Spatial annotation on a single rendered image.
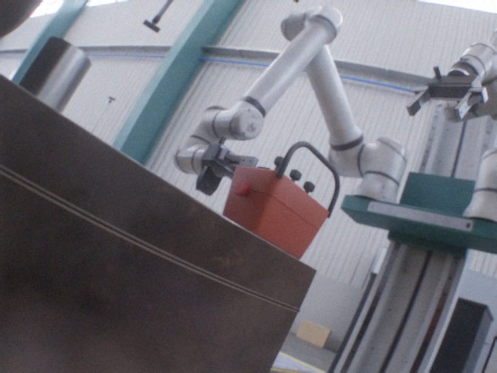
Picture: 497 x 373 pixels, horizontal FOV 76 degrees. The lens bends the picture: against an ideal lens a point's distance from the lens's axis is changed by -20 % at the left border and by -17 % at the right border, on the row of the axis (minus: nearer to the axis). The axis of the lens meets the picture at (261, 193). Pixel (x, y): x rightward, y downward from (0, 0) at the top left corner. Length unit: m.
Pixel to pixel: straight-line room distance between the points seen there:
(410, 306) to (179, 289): 1.04
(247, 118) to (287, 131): 7.47
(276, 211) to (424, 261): 0.90
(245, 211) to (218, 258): 0.13
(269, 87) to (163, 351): 0.75
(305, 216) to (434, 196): 0.82
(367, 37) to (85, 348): 9.49
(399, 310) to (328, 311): 5.50
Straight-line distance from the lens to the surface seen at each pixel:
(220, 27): 11.65
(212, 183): 1.03
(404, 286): 1.52
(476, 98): 0.89
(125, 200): 0.55
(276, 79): 1.11
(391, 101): 8.39
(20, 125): 0.50
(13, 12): 0.84
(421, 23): 10.01
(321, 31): 1.28
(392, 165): 1.49
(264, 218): 0.72
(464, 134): 1.73
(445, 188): 1.52
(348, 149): 1.56
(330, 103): 1.50
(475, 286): 6.95
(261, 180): 0.74
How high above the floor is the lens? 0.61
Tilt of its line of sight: 12 degrees up
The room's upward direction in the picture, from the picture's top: 25 degrees clockwise
